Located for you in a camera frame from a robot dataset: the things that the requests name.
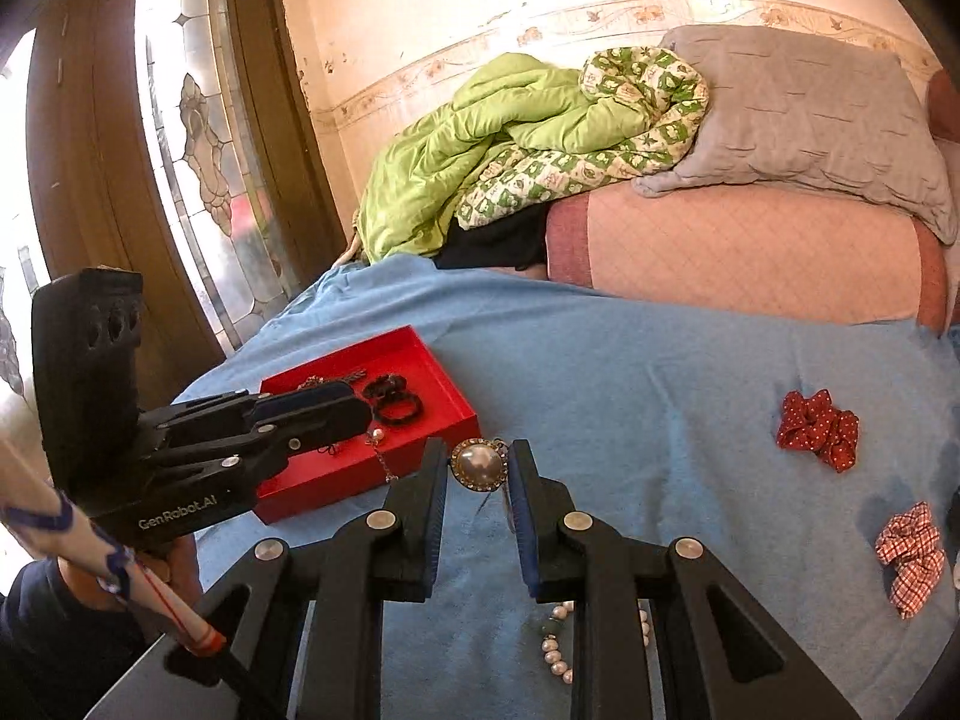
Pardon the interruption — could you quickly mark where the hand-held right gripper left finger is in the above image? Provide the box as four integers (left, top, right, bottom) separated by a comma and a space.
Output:
169, 439, 451, 720

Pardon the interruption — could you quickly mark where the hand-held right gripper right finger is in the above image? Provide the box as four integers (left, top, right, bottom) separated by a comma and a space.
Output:
506, 439, 863, 720

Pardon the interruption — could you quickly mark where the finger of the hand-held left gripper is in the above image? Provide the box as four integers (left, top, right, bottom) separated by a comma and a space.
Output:
139, 381, 353, 436
154, 399, 372, 482

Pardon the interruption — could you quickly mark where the gold chain necklace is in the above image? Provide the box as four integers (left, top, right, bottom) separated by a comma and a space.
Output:
296, 366, 368, 392

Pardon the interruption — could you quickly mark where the plain black hair tie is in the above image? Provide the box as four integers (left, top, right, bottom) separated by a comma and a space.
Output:
373, 397, 425, 425

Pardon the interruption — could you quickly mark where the gold rimmed pendant necklace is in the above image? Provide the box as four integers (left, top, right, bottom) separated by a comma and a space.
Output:
364, 426, 512, 496

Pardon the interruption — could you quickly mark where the red tray box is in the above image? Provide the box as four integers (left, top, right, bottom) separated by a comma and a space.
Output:
251, 325, 481, 526

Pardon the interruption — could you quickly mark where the pearl bracelet with grey bead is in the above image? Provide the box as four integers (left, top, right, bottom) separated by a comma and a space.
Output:
540, 598, 650, 685

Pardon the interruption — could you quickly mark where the person's left forearm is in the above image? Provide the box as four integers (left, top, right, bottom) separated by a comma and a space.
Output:
0, 559, 147, 720

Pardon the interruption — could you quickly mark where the person's left hand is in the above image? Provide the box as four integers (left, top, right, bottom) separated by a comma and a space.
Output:
56, 532, 202, 616

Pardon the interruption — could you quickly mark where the blue blanket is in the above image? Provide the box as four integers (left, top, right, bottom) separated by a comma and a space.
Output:
172, 253, 960, 720

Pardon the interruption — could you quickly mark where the black cloth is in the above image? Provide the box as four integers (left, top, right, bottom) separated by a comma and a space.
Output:
433, 202, 552, 271

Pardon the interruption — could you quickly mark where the wooden stained glass door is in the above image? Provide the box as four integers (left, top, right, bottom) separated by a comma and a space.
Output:
0, 0, 346, 391

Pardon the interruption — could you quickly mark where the dark grey flat panel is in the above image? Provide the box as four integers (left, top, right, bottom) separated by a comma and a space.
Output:
82, 634, 301, 720

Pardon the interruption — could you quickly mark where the green quilt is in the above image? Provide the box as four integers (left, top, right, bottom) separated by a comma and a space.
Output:
356, 45, 710, 265

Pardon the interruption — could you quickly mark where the red polka dot scrunchie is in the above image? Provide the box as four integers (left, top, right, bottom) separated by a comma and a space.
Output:
776, 388, 861, 473

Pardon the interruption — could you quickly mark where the pink quilted bolster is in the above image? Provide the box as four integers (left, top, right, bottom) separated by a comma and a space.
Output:
545, 184, 950, 331

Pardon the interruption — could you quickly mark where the red checked scrunchie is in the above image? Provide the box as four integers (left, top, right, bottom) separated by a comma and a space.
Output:
875, 502, 947, 620

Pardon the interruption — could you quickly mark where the grey pillow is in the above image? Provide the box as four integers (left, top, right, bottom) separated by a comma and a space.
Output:
632, 24, 959, 245

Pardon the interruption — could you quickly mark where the reddish brown cushion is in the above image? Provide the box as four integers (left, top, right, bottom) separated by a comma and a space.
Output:
924, 67, 960, 143

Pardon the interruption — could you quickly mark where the white stick with blue cord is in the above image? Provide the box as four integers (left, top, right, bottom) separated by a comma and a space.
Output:
0, 431, 290, 720

